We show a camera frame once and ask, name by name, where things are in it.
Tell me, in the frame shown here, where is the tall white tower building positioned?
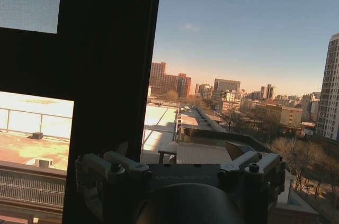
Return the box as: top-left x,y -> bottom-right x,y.
314,32 -> 339,142

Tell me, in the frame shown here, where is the bare brown tree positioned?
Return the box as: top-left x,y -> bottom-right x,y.
269,135 -> 332,192

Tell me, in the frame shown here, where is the pale rooftop vent box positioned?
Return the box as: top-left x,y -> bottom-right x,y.
33,157 -> 54,168

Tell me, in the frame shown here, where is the rooftop metal railing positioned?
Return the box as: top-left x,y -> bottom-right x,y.
0,106 -> 74,140

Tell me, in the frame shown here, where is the twin grey tower building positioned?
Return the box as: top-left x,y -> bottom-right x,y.
260,84 -> 276,100

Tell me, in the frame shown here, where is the long roof with vents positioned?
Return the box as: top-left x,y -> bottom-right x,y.
179,105 -> 227,132

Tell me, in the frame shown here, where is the grey slatted balcony fence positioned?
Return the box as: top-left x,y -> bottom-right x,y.
0,167 -> 67,209

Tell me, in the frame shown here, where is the dark window frame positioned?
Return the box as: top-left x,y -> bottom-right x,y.
0,0 -> 164,224

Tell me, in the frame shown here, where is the silver-barred black right gripper left finger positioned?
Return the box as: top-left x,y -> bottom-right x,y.
75,141 -> 153,218

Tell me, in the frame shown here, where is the grey wide office building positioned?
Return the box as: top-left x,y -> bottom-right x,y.
213,78 -> 242,94

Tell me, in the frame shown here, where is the beige low flat-roofed building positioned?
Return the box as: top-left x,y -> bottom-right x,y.
263,103 -> 304,127

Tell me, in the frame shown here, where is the red brick high-rise building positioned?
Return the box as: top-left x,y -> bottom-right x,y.
149,61 -> 192,100

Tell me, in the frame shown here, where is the silver-barred black right gripper right finger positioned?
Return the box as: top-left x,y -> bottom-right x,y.
218,141 -> 286,205

